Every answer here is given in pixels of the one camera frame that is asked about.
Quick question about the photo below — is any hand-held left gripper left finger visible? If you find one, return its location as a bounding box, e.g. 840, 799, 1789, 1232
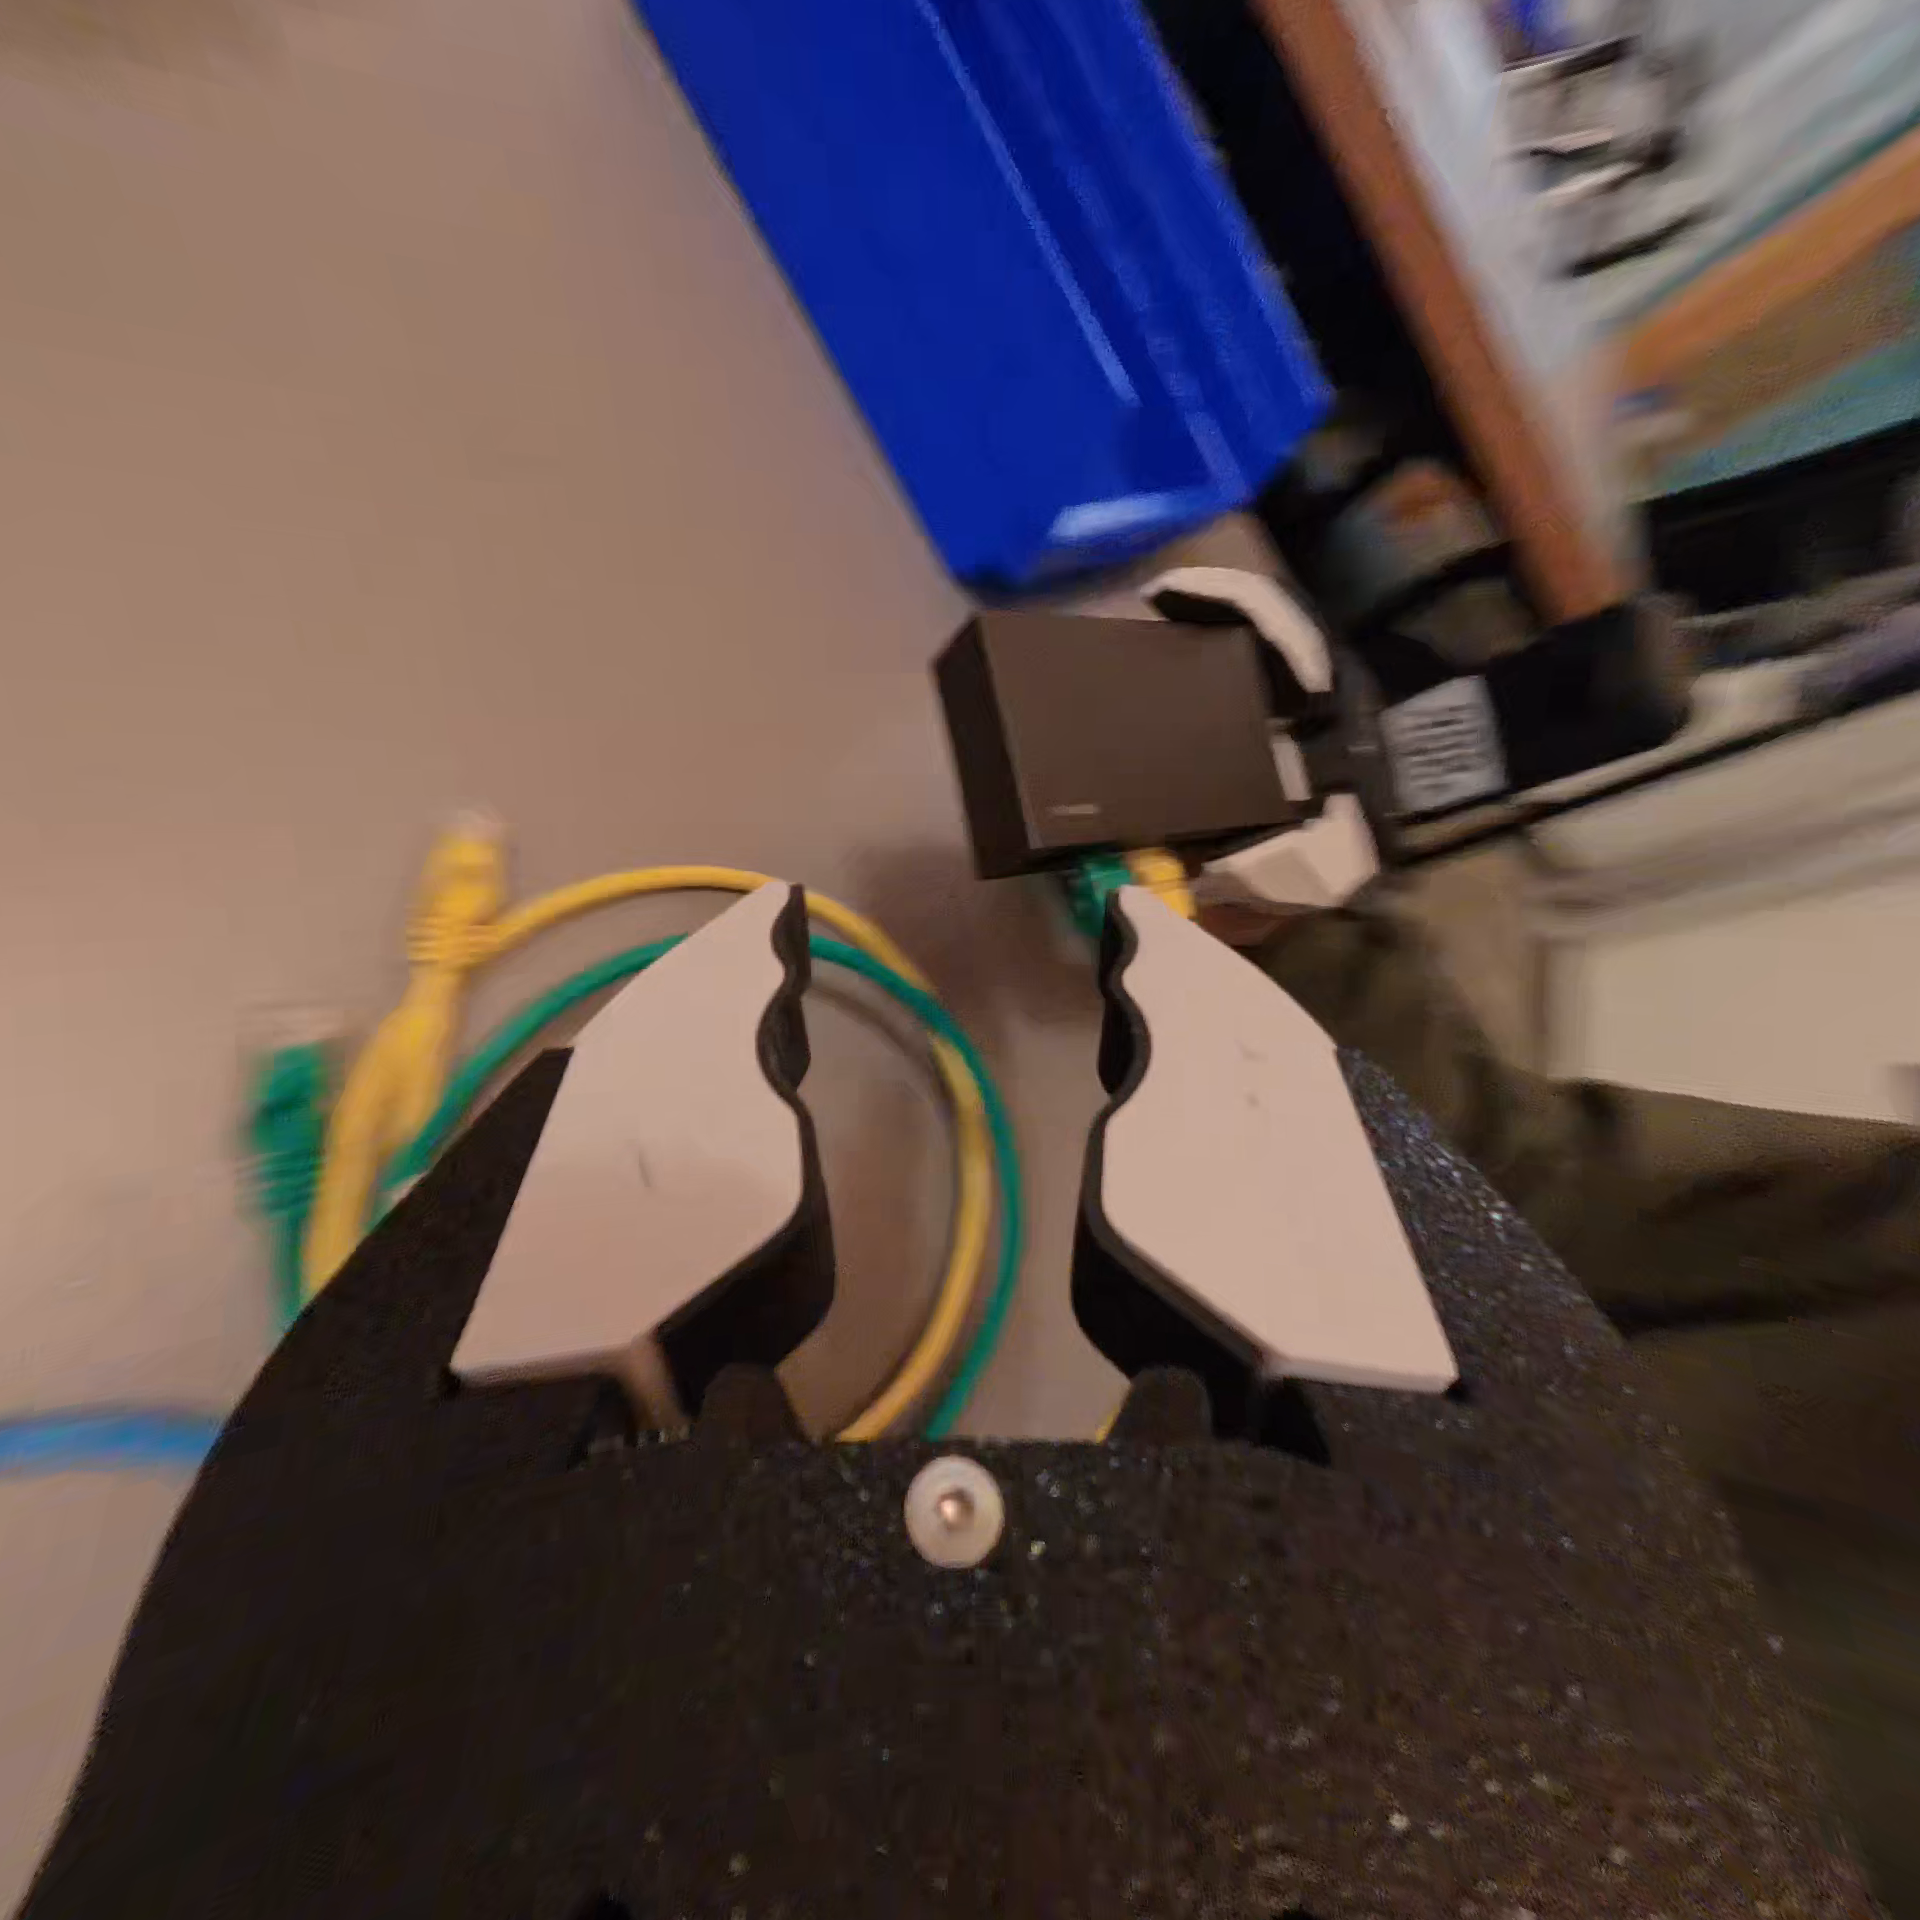
449, 880, 837, 1433

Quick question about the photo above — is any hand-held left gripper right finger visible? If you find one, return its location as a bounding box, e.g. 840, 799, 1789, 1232
1071, 884, 1463, 1440

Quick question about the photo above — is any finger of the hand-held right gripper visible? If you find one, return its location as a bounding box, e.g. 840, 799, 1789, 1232
1201, 795, 1383, 918
1149, 568, 1338, 700

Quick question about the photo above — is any black network switch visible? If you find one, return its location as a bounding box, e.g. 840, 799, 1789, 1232
934, 608, 1322, 884

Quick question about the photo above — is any blue ethernet cable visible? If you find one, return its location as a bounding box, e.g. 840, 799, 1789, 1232
0, 1402, 226, 1480

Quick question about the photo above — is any blue plastic bin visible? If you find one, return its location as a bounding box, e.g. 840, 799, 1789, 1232
631, 0, 1338, 602

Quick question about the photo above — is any cluttered shelf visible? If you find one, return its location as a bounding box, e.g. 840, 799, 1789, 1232
1335, 0, 1920, 513

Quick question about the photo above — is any yellow ethernet cable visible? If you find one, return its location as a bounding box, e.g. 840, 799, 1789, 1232
299, 809, 1203, 1444

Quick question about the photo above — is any brown wooden post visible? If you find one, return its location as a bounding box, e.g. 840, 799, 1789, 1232
1253, 0, 1638, 624

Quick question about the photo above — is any green ethernet cable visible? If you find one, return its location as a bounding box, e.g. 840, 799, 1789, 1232
241, 855, 1143, 1442

